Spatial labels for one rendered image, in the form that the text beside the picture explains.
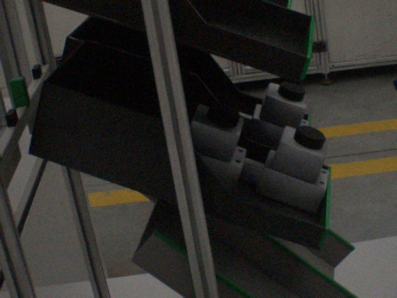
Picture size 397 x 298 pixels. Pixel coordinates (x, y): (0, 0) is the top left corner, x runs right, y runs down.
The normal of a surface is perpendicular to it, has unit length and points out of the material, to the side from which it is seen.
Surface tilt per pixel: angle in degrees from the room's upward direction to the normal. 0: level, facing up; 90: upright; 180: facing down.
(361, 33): 90
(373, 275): 0
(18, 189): 0
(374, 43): 90
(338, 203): 0
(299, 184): 88
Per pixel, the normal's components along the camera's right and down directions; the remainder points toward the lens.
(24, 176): -0.15, -0.91
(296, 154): -0.22, 0.39
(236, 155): 0.27, -0.86
